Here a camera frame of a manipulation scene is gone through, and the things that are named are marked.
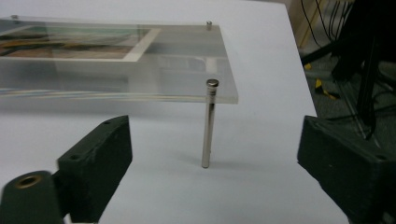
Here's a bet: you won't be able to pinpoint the boat painting print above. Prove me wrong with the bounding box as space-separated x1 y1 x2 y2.
0 24 163 63

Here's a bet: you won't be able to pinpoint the black metal stand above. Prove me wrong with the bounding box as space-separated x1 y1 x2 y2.
300 36 396 139

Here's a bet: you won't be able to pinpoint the white table board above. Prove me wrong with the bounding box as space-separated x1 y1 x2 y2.
0 0 349 224

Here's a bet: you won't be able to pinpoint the black hanging cables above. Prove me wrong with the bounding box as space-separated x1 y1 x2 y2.
300 0 354 48

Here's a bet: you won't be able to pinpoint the clear acrylic photo frame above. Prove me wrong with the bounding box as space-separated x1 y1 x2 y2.
0 15 240 105

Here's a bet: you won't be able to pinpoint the long metal frame pin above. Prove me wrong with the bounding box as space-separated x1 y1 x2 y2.
201 78 220 170

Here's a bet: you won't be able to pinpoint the dark curtain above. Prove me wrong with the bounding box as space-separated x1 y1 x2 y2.
331 0 396 82

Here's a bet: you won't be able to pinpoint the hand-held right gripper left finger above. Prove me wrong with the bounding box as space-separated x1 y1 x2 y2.
56 115 134 224

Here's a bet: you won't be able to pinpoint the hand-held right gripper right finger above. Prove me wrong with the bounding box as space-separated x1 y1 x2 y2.
296 115 396 224

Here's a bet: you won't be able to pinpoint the yellow black floor tape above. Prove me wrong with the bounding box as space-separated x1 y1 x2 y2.
313 77 341 101

